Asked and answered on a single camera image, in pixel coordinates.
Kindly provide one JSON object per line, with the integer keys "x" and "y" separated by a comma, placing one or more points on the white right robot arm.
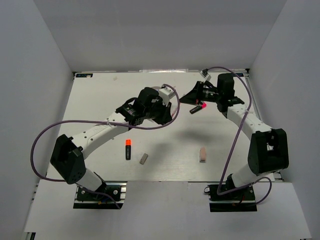
{"x": 268, "y": 149}

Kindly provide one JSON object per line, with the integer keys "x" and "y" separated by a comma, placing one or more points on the grey eraser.
{"x": 143, "y": 158}

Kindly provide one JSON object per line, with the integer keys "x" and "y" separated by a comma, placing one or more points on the black highlighter pink cap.
{"x": 201, "y": 105}

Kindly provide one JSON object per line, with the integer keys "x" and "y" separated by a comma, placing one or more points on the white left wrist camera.
{"x": 166, "y": 93}

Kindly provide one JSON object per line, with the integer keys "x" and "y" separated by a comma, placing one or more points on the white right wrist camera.
{"x": 206, "y": 76}

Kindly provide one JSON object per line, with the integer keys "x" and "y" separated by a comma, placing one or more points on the pink eraser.
{"x": 202, "y": 155}

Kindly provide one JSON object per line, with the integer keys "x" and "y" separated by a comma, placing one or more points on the right blue table label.
{"x": 238, "y": 74}

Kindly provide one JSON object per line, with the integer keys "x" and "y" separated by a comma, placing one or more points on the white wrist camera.
{"x": 206, "y": 76}
{"x": 166, "y": 93}

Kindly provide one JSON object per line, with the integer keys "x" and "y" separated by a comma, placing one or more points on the black highlighter orange cap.
{"x": 128, "y": 149}

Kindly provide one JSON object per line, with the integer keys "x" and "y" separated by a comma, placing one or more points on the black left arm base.
{"x": 89, "y": 201}

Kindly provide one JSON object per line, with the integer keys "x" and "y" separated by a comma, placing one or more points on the white round divided organizer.
{"x": 158, "y": 88}

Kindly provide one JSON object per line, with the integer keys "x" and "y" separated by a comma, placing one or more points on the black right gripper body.
{"x": 209, "y": 94}

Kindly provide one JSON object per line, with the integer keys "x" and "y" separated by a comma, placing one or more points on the blue table label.
{"x": 238, "y": 74}
{"x": 84, "y": 75}

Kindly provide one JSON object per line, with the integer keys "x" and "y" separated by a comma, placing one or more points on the left blue table label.
{"x": 84, "y": 75}

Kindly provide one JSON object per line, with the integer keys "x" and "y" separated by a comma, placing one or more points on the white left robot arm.
{"x": 69, "y": 153}

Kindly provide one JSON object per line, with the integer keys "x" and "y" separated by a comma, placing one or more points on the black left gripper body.
{"x": 159, "y": 112}

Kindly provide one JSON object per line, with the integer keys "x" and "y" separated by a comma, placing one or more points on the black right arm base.
{"x": 243, "y": 200}

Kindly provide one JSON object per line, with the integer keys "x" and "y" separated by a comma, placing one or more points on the slim pink highlighter pen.
{"x": 174, "y": 109}

